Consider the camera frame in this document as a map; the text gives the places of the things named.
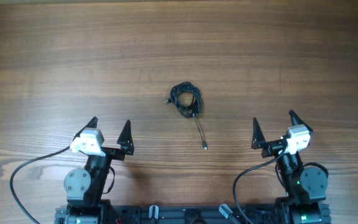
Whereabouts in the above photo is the camera black cable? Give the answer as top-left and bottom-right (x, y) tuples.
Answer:
(9, 145), (71, 224)
(232, 146), (288, 224)

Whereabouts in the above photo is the left camera black cable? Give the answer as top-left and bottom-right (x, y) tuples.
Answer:
(9, 145), (71, 224)

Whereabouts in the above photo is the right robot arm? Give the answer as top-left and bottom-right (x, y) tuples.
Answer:
(251, 110), (332, 224)

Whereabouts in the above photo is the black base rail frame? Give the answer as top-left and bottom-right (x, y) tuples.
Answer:
(54, 203), (332, 224)

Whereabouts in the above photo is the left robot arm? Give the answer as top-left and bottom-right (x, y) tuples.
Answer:
(54, 117), (134, 224)

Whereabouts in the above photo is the thick black USB cable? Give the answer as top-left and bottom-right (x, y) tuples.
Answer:
(164, 81), (203, 119)

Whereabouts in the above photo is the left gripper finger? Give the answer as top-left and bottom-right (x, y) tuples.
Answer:
(73, 116), (98, 139)
(117, 119), (134, 155)

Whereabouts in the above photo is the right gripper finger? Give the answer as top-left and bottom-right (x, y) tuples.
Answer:
(288, 110), (313, 134)
(251, 118), (266, 149)

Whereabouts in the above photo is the right camera black cable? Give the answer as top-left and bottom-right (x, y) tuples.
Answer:
(232, 146), (288, 224)

